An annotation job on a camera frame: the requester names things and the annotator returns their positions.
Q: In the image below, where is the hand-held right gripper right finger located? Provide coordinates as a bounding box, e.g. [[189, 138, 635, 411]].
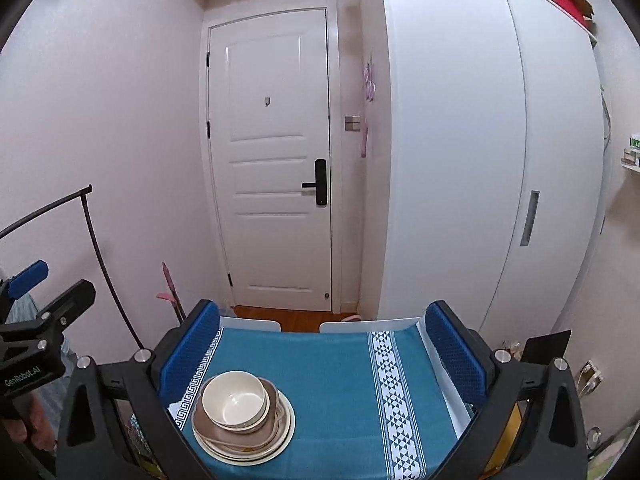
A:
[[424, 300, 586, 480]]

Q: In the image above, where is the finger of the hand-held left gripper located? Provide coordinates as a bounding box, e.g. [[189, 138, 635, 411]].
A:
[[0, 280, 96, 361], [0, 260, 50, 323]]

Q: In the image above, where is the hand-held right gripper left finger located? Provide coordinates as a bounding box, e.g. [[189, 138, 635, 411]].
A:
[[57, 300, 223, 480]]

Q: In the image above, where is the brown square bowl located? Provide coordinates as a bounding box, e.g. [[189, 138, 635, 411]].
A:
[[194, 377, 281, 443]]

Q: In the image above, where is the white gold-rimmed plate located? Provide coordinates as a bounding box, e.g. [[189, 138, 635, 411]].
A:
[[191, 387, 296, 465]]

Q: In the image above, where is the person's left hand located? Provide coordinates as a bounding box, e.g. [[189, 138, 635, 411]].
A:
[[0, 395, 58, 453]]

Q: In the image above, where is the black board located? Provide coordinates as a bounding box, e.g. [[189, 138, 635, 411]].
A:
[[520, 330, 572, 367]]

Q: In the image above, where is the black clothes rack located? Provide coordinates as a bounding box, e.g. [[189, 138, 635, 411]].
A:
[[0, 185, 148, 351]]

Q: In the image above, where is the blue patterned tablecloth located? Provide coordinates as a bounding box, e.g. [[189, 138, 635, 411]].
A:
[[167, 327, 458, 480]]

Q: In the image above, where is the white panel door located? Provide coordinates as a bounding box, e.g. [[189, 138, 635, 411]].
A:
[[206, 7, 333, 313]]

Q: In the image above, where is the white wardrobe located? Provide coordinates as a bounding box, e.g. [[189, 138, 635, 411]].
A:
[[377, 0, 606, 341]]

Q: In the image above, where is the pink hanging ornament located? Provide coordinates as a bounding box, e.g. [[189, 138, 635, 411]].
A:
[[360, 52, 377, 159]]

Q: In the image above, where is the red box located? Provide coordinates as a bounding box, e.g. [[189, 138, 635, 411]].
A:
[[549, 0, 597, 36]]

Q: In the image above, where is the wall power socket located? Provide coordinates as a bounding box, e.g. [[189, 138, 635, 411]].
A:
[[579, 360, 604, 392]]

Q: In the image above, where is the grey wardrobe handle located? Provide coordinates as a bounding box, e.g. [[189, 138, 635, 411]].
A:
[[520, 191, 540, 247]]

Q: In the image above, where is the black door lock handle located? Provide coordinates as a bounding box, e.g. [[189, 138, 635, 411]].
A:
[[301, 159, 328, 206]]

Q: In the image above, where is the small wall shelf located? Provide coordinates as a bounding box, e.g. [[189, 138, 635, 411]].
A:
[[620, 132, 640, 172]]

